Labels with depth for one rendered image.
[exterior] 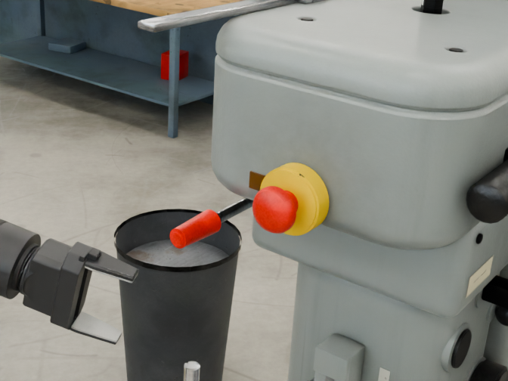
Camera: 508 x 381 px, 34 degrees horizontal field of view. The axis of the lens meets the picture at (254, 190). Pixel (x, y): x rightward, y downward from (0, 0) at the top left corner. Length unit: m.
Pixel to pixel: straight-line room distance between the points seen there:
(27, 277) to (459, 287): 0.53
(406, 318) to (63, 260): 0.42
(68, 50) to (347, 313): 6.27
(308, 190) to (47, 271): 0.45
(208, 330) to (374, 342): 2.24
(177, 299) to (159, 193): 2.07
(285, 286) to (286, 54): 3.43
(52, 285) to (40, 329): 2.72
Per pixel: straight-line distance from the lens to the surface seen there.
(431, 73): 0.65
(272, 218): 0.68
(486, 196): 0.67
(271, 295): 4.01
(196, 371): 1.29
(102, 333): 1.10
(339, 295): 0.91
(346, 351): 0.90
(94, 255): 1.03
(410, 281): 0.81
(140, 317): 3.11
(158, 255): 3.26
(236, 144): 0.75
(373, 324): 0.90
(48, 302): 1.08
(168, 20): 0.71
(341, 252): 0.84
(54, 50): 7.16
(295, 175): 0.69
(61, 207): 4.85
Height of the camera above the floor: 2.05
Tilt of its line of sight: 24 degrees down
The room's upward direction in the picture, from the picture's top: 4 degrees clockwise
